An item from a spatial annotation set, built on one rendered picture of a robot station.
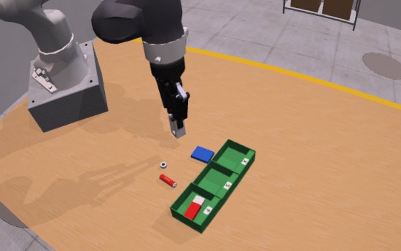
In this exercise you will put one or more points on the red aa battery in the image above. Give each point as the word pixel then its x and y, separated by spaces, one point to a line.
pixel 168 181

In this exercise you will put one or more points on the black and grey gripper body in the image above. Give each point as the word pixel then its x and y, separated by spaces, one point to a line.
pixel 170 73

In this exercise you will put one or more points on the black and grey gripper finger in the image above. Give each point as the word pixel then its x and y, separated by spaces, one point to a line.
pixel 165 101
pixel 179 108

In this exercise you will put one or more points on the green three-compartment bin rack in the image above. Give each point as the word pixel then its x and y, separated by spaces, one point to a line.
pixel 215 184

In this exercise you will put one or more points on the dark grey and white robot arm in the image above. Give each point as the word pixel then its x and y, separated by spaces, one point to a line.
pixel 157 22

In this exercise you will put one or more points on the red and white eraser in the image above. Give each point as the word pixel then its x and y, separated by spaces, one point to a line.
pixel 195 207

